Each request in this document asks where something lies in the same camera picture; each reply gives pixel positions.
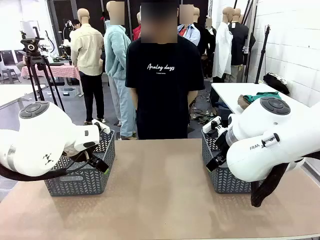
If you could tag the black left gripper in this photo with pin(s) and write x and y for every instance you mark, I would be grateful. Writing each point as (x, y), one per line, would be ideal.
(89, 153)

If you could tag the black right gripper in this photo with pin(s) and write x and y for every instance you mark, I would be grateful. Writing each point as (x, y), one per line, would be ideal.
(221, 147)

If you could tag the person's left forearm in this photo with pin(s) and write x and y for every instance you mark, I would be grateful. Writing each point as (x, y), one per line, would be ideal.
(192, 96)

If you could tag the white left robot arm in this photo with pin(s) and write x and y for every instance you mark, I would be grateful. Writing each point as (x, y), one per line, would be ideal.
(42, 140)

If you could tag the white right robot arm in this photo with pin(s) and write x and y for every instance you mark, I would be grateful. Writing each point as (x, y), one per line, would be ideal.
(262, 155)

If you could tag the person's right forearm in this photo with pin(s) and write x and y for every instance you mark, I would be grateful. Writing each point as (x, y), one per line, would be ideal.
(134, 100)

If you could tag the grey plastic patterned basket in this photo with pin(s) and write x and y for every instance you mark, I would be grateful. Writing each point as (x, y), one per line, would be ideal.
(225, 181)
(82, 181)

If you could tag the large white table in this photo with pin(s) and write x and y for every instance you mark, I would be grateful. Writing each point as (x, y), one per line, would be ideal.
(230, 91)

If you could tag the person in black t-shirt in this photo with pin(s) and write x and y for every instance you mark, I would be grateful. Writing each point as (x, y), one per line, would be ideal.
(162, 100)

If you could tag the black bag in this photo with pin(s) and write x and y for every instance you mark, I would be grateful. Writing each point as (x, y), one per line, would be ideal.
(275, 82)

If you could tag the table with pink checkered cloth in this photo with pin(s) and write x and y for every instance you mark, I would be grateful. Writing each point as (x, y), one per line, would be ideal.
(60, 71)

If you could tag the mannequin in cream shirt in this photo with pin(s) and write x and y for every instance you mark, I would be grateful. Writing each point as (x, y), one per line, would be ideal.
(87, 55)

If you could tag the small white table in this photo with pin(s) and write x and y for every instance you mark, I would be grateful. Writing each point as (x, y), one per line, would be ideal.
(15, 92)

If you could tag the mannequin in black jacket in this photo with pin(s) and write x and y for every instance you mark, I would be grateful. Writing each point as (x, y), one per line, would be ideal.
(206, 50)

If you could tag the mannequin in white shirt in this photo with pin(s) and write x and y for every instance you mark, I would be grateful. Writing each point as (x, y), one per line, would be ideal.
(222, 50)

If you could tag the mannequin in light blue fleece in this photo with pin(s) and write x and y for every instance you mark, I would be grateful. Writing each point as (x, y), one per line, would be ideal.
(116, 50)

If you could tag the black light stand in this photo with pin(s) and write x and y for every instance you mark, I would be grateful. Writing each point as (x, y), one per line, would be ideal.
(262, 52)

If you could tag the mannequin in black shirt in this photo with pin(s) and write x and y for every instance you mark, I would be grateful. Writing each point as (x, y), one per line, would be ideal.
(238, 42)

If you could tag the grey stool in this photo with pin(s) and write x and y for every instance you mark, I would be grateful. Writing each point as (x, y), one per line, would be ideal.
(10, 75)

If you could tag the mannequin in blue shirt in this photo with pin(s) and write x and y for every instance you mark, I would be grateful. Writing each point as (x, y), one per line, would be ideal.
(191, 32)

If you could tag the mannequin in red top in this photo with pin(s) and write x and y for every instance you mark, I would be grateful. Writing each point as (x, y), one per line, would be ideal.
(136, 32)

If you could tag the black-haired background person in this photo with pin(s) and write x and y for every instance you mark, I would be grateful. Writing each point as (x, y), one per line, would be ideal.
(76, 24)

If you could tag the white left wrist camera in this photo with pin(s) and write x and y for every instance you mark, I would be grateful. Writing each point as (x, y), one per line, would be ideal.
(102, 127)

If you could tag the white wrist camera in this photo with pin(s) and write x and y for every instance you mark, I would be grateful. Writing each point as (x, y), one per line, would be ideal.
(102, 127)
(210, 125)

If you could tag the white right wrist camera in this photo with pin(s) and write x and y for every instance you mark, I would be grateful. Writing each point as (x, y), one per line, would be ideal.
(210, 125)

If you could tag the black camera tripod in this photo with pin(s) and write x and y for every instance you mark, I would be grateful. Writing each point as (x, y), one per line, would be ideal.
(35, 60)

